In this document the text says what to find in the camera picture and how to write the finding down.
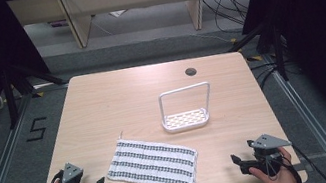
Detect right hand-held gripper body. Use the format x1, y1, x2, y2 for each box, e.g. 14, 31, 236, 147
242, 129, 298, 181

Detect white striped dish cloth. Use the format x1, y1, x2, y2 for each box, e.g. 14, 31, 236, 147
101, 126, 204, 183

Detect white rack with handle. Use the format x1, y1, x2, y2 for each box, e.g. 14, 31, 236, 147
156, 80, 219, 136

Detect person's right hand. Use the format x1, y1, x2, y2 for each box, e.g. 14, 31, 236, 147
245, 145, 300, 183

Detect yellow tape piece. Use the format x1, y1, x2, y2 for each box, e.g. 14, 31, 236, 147
246, 54, 264, 64
31, 90, 45, 99

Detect black metal stand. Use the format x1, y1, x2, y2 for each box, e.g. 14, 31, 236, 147
223, 19, 291, 91
0, 55, 72, 131

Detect round table grommet hole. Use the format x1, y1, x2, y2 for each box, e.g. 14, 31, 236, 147
183, 66, 199, 78

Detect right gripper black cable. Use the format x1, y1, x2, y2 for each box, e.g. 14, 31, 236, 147
277, 138, 326, 183

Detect black cables beside table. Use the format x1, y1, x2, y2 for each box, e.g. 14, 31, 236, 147
249, 60, 284, 91

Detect white floor cable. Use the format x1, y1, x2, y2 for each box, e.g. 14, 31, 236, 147
187, 23, 238, 51

